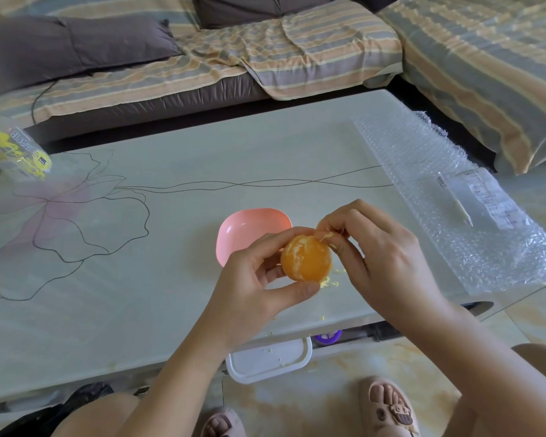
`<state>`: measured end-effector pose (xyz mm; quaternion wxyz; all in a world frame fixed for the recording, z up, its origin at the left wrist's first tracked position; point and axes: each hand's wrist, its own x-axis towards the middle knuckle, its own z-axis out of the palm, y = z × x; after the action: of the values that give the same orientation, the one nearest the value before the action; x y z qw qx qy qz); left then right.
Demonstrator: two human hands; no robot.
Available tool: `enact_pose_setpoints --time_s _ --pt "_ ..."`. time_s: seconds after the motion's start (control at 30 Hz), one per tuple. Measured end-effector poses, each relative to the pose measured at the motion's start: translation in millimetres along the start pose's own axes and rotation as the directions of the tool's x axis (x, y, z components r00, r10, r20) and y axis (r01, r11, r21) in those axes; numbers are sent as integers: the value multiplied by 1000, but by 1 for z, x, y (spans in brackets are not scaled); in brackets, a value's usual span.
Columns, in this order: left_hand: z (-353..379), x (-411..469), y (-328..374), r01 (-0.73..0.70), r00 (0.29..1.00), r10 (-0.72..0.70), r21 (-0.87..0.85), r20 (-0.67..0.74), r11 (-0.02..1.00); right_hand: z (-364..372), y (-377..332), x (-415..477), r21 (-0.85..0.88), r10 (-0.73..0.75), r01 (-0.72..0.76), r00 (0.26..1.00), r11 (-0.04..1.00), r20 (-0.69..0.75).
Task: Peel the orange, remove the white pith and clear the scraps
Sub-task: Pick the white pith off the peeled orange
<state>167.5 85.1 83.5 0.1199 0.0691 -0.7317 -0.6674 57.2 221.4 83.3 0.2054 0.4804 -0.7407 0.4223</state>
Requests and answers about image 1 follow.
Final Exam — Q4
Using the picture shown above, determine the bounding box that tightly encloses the clear bottle yellow label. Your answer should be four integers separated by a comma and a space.
0, 114, 53, 181

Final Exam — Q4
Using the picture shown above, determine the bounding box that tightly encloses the person's leg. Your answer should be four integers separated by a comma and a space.
441, 343, 546, 437
50, 392, 142, 437

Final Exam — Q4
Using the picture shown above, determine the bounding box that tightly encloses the person's right leg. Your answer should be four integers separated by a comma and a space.
441, 343, 546, 437

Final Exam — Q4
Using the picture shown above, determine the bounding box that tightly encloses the person's left hand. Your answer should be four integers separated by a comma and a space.
198, 226, 322, 356

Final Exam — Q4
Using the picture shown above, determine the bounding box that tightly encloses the grey upright cushion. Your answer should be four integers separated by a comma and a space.
190, 0, 342, 30

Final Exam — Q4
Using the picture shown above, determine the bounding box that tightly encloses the person's right forearm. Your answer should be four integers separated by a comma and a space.
411, 302, 546, 437

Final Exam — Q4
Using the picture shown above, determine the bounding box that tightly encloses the dark purple cushion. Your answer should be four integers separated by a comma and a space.
345, 0, 410, 14

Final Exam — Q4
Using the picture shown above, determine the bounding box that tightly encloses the person's right hand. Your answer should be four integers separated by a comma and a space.
316, 198, 456, 333

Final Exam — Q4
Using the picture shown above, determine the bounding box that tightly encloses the person's foot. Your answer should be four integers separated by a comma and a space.
201, 407, 246, 437
358, 376, 420, 437

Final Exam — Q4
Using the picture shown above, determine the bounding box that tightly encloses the thin white stick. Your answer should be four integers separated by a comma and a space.
437, 172, 474, 228

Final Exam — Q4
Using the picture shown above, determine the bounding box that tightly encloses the person's left leg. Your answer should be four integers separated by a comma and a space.
50, 392, 142, 437

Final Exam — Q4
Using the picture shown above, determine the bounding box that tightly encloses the purple plastic ring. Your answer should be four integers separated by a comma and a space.
312, 330, 343, 347

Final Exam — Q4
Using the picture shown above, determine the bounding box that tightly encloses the black box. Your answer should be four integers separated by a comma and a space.
368, 322, 401, 342

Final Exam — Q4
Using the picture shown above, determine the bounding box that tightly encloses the clear bubble wrap sheet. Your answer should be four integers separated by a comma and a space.
352, 109, 546, 296

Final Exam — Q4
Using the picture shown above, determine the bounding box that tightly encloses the person's right foot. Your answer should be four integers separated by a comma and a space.
358, 376, 420, 437

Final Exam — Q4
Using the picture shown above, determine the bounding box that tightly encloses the striped sofa sheet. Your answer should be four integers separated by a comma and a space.
0, 0, 403, 128
376, 0, 546, 176

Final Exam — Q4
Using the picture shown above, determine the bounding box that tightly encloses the white plastic container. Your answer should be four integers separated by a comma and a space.
225, 336, 314, 385

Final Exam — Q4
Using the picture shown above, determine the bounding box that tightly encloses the black plastic bag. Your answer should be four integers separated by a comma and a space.
0, 382, 115, 437

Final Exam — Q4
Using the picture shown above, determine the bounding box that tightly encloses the clear plastic bag paper label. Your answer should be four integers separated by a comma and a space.
436, 168, 533, 231

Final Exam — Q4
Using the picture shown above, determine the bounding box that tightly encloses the person's left forearm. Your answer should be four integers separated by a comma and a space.
116, 330, 231, 437

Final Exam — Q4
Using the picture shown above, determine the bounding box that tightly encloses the grey flat pillow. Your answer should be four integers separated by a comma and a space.
0, 15, 183, 98

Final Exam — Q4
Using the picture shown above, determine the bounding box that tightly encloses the black cable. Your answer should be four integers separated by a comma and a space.
31, 79, 58, 126

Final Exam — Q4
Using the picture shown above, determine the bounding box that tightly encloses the orange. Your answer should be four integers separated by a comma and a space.
280, 231, 335, 283

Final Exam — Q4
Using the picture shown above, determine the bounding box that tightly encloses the dark brown sofa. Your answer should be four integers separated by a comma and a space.
25, 73, 497, 172

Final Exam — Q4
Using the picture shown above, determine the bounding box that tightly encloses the pink plastic dish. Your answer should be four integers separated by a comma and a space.
215, 208, 294, 268

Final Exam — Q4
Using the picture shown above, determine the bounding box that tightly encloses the person's left foot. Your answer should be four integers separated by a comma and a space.
201, 407, 246, 437

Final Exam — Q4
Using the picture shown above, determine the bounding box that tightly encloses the small white pith clump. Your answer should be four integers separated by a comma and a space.
318, 268, 346, 289

